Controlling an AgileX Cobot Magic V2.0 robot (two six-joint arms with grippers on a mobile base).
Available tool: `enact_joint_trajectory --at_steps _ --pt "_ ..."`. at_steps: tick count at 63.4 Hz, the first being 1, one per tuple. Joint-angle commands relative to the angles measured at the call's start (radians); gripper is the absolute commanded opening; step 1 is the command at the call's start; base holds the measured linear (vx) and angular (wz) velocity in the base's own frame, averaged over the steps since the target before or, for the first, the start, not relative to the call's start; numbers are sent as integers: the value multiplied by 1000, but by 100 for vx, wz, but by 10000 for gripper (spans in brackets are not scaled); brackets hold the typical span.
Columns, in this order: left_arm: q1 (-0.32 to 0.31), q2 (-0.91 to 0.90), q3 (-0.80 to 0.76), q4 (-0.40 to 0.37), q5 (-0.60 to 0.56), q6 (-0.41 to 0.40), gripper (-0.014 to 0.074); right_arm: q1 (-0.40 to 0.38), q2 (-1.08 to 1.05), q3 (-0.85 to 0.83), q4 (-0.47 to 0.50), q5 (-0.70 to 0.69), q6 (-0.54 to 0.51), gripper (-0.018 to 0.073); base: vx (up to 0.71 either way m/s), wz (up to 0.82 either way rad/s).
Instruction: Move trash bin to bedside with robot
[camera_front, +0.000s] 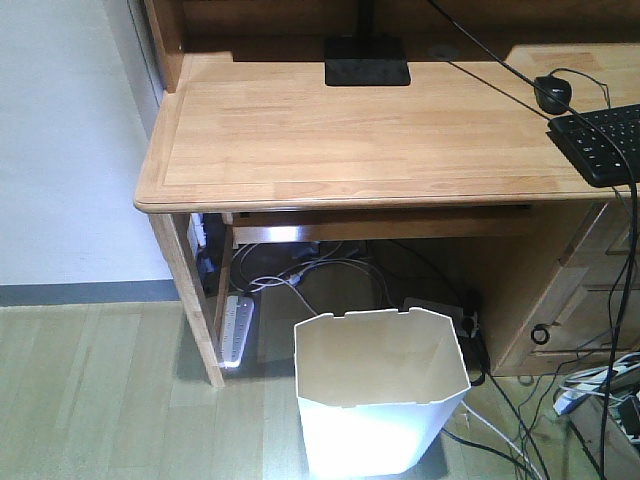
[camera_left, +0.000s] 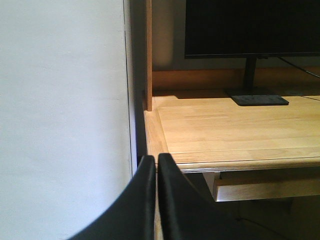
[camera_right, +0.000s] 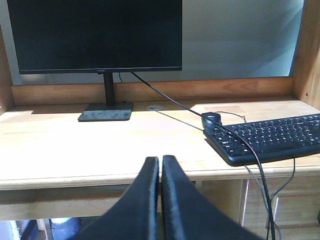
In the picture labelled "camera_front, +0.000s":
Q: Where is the white plastic trash bin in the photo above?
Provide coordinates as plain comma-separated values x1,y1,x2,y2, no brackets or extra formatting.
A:
294,307,471,479

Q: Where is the white power strip under desk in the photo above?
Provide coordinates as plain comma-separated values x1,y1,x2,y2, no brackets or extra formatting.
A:
220,295,255,368

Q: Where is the light wooden desk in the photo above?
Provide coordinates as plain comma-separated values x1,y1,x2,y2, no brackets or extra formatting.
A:
135,1,639,386

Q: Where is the black power adapter under desk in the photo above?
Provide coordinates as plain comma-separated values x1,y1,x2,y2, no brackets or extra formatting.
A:
461,289,489,387

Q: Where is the black monitor stand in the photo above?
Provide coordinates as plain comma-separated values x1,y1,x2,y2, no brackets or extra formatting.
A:
323,1,411,87

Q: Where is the wooden drawer cabinet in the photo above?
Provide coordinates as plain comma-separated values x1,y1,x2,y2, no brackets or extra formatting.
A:
485,196,634,376

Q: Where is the black computer mouse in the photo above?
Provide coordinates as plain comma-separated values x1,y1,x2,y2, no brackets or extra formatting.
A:
534,75,573,115

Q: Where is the black keyboard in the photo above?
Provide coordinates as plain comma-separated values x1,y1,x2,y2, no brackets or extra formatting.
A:
548,104,639,188

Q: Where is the white power strip at right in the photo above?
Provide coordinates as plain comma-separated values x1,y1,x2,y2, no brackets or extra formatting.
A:
553,363,639,415

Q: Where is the long black cable over desk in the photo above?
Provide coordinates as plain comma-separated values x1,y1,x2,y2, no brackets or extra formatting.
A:
426,0,640,480

